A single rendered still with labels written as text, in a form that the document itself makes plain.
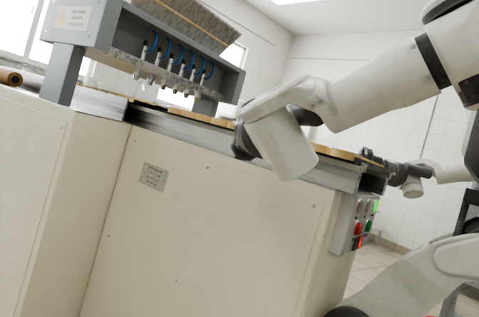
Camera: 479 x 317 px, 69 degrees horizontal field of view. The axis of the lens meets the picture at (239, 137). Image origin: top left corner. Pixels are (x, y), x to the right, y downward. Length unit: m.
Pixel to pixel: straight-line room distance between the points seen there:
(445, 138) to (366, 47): 1.84
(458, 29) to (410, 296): 0.60
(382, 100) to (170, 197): 0.71
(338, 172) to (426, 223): 4.31
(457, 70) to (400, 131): 4.86
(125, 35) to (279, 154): 0.85
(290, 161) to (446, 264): 0.44
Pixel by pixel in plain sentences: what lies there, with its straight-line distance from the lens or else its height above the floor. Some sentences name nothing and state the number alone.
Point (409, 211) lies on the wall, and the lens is 5.11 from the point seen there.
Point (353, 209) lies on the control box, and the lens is 0.81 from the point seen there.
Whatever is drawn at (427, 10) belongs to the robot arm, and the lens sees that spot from 0.46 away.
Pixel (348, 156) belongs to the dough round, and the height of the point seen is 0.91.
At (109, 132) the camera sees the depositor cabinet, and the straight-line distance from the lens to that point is 1.13.
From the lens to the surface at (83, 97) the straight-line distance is 1.34.
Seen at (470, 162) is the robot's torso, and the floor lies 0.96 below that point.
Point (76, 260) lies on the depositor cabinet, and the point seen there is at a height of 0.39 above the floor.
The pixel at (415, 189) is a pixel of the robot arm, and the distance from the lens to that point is 1.31.
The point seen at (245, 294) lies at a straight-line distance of 0.88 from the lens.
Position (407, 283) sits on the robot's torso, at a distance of 0.86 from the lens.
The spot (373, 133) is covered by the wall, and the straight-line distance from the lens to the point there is 5.41.
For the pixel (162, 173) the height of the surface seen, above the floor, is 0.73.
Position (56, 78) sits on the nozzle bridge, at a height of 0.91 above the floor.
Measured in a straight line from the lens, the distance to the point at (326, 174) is 0.78.
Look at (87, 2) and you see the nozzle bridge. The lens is 1.17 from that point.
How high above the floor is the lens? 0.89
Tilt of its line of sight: level
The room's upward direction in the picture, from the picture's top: 16 degrees clockwise
